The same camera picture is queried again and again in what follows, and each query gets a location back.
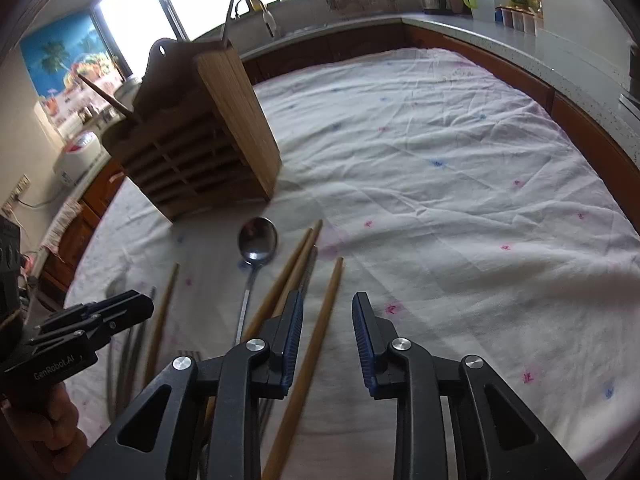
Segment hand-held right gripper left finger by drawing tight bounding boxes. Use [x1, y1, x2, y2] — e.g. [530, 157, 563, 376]
[87, 290, 306, 480]

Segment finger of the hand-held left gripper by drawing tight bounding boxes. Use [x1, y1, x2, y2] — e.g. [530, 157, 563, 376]
[24, 326, 117, 357]
[37, 290, 155, 335]

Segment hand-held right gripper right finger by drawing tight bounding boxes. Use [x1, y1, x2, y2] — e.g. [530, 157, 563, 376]
[351, 291, 586, 480]

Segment wooden chopstick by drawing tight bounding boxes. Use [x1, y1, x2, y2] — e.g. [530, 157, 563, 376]
[141, 262, 180, 391]
[76, 73, 143, 125]
[240, 227, 314, 346]
[261, 257, 346, 480]
[270, 219, 324, 318]

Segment metal spoon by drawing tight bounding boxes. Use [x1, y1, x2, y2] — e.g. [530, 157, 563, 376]
[234, 216, 279, 347]

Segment wooden utensil holder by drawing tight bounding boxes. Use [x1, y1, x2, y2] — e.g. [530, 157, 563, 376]
[100, 39, 283, 223]

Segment person's left hand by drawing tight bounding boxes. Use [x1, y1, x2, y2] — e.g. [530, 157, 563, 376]
[0, 381, 83, 466]

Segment patterned hanging towel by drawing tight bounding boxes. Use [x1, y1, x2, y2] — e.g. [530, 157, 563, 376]
[41, 199, 84, 257]

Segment white and red rice cooker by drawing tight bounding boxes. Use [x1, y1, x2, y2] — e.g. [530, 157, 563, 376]
[54, 131, 112, 187]

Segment white floral tablecloth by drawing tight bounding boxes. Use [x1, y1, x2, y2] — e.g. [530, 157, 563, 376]
[62, 47, 640, 480]

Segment large white steamer pot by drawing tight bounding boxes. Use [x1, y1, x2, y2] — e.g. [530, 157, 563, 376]
[114, 77, 145, 113]

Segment kitchen window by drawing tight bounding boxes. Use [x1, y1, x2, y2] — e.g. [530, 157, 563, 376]
[97, 0, 443, 47]

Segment wooden base cabinets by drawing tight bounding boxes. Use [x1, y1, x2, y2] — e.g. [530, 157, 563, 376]
[39, 22, 640, 306]

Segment chrome sink faucet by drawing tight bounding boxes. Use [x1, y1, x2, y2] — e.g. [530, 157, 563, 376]
[234, 0, 279, 39]

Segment grey kitchen countertop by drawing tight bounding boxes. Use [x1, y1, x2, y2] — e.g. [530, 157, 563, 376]
[195, 10, 640, 143]

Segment row of spice jars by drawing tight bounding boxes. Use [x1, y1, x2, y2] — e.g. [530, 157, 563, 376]
[495, 5, 539, 37]

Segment green lidded plastic container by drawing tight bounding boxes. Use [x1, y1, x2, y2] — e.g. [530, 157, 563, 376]
[461, 0, 493, 22]

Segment wall power socket strip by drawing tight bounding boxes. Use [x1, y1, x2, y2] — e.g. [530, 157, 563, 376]
[0, 175, 32, 213]

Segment tropical fruit wall poster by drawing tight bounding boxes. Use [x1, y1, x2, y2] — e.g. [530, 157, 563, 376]
[20, 12, 127, 111]

